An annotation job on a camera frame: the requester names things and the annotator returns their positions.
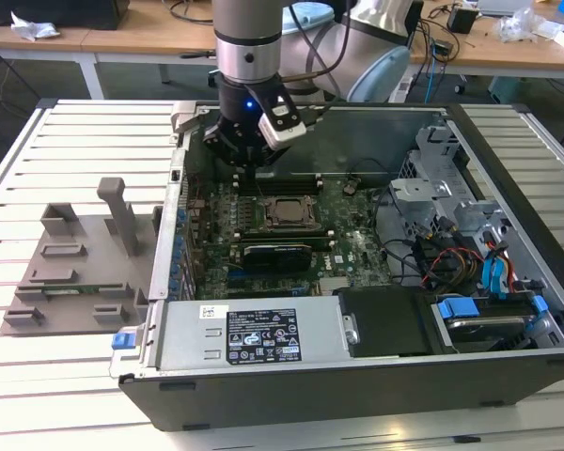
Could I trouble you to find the yellow red power wires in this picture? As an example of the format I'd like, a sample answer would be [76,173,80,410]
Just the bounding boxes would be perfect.
[422,246,485,288]

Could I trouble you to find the clear plastic bag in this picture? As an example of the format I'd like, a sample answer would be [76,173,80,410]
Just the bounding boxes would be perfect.
[495,5,564,44]

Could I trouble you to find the black RAM slot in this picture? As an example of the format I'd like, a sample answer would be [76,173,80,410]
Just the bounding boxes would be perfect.
[234,238,336,248]
[233,171,321,179]
[233,226,333,235]
[234,181,322,190]
[235,186,323,195]
[233,177,321,184]
[234,234,335,243]
[233,230,334,239]

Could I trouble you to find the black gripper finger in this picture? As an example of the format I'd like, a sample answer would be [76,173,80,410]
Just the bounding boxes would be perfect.
[201,120,253,181]
[251,140,288,181]

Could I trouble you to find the blue case latch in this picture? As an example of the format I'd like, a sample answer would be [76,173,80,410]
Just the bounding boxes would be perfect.
[111,330,136,352]

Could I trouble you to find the CPU socket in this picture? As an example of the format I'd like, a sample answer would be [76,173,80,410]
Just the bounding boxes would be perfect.
[260,194,321,230]

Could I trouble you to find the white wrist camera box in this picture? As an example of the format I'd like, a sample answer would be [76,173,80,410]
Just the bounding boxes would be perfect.
[257,110,308,152]

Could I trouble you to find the small black box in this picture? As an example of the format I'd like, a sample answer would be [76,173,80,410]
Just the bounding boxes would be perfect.
[446,5,479,35]

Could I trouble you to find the silver finned heatsink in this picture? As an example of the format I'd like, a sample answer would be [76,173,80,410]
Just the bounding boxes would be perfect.
[320,276,353,296]

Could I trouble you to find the hard disk in blue carrier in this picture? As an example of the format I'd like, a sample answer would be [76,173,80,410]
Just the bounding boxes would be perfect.
[431,294,554,354]

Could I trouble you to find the blue flat data wire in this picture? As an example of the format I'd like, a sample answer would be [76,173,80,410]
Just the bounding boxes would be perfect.
[481,241,513,302]

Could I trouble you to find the black plastic shroud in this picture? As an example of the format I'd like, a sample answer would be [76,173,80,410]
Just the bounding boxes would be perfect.
[333,286,436,358]

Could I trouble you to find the green motherboard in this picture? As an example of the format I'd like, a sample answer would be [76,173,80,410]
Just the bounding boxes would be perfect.
[185,176,394,302]

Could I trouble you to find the green RAM stick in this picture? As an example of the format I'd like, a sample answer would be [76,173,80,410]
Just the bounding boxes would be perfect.
[44,285,123,298]

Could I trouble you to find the black open PC case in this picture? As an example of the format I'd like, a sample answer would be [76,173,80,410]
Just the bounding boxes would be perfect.
[110,101,564,433]

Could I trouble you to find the grey laptop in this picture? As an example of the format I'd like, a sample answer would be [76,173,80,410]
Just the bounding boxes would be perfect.
[478,0,533,15]

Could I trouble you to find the large black box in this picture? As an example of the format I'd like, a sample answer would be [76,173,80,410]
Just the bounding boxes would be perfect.
[0,0,132,30]

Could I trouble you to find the wooden desk with cables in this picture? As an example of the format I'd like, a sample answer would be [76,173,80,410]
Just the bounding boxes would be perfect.
[406,0,564,79]

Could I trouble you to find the grey power supply unit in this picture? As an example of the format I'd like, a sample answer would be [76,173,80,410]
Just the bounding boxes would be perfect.
[154,300,347,372]

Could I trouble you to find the grey parts rack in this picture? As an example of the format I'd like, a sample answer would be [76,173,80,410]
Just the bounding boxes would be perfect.
[2,176,164,337]

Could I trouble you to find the silver metal drive cage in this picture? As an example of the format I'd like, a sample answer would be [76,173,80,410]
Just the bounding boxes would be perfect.
[387,117,518,264]

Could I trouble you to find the crumpled white paper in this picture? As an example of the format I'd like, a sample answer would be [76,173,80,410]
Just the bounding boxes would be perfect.
[9,11,61,42]

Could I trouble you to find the black graphics card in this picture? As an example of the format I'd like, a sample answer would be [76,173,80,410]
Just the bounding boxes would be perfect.
[242,242,314,273]

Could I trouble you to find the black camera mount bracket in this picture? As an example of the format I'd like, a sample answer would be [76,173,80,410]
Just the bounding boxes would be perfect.
[243,82,296,129]

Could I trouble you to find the metal socket cover frame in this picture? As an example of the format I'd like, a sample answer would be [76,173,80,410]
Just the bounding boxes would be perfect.
[261,195,319,230]

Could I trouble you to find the teal bin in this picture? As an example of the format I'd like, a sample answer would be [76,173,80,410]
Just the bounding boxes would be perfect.
[487,75,523,105]

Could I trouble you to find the wooden desk with white legs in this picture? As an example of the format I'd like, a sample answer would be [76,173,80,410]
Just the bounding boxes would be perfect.
[0,0,217,101]

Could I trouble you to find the black looped wire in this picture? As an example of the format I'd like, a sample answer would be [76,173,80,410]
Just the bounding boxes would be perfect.
[370,185,419,286]

